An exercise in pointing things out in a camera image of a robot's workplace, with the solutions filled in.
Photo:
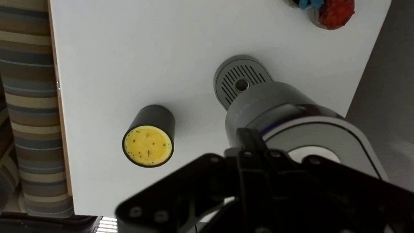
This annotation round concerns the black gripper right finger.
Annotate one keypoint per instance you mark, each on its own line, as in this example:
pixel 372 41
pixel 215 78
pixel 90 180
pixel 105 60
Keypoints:
pixel 320 196

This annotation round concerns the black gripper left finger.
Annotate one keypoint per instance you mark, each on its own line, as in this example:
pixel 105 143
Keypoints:
pixel 179 201

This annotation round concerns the grey coffee maker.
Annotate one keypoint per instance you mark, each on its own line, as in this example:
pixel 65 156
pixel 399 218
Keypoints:
pixel 288 120

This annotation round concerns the dark jar yellow candle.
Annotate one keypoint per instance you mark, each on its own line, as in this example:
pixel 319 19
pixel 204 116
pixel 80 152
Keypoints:
pixel 151 139

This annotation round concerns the striped sofa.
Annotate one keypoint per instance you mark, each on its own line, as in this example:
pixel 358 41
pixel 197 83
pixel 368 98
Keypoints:
pixel 30 90

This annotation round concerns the white table top board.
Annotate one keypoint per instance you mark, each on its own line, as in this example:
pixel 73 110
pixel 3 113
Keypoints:
pixel 115 57

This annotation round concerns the small pot red succulent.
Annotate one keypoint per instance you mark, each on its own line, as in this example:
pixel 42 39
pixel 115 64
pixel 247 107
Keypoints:
pixel 336 13

